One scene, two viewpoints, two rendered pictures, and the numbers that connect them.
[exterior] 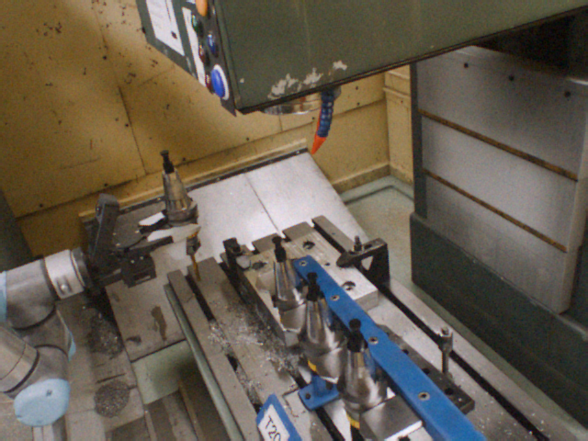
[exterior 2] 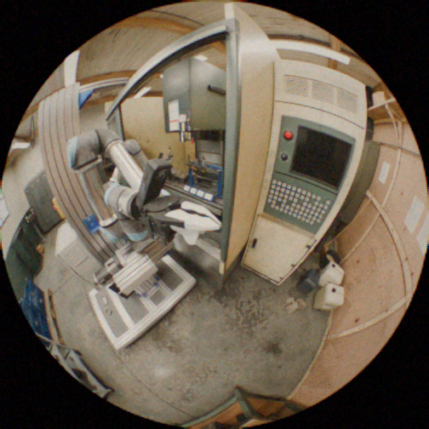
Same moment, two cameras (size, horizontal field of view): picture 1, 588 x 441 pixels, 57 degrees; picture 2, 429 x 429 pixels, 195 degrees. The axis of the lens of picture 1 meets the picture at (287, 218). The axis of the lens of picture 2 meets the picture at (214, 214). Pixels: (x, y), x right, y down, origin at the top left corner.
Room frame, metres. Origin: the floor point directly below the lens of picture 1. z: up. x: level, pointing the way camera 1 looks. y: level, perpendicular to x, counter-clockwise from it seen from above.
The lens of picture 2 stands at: (-0.63, 0.53, 1.59)
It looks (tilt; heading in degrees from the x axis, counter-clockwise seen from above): 39 degrees down; 327
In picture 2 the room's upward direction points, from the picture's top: straight up
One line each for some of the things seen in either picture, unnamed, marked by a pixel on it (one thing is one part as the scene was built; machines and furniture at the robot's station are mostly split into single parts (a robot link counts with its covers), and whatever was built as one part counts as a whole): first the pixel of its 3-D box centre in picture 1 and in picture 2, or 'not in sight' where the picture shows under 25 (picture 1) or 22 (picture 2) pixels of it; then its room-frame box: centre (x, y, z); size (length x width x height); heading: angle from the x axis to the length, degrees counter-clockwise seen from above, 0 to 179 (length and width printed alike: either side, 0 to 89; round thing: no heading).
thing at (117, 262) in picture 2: not in sight; (109, 271); (-0.07, 0.98, 0.95); 0.28 x 0.13 x 0.09; 109
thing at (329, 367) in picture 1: (341, 363); not in sight; (0.53, -0.04, 1.21); 0.07 x 0.05 x 0.01; 110
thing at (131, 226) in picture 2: not in sight; (136, 220); (-0.25, 0.60, 1.33); 0.11 x 0.08 x 0.11; 124
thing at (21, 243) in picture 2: not in sight; (27, 251); (1.72, 4.61, 0.59); 0.57 x 0.52 x 1.17; 19
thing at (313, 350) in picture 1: (322, 338); not in sight; (0.58, -0.02, 1.21); 0.06 x 0.06 x 0.03
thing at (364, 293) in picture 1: (303, 283); (183, 175); (1.03, -0.01, 0.97); 0.29 x 0.23 x 0.05; 20
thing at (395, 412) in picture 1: (387, 422); not in sight; (0.42, -0.07, 1.21); 0.07 x 0.05 x 0.01; 110
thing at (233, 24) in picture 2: not in sight; (126, 91); (0.69, 0.57, 2.06); 2.08 x 0.04 x 0.12; 20
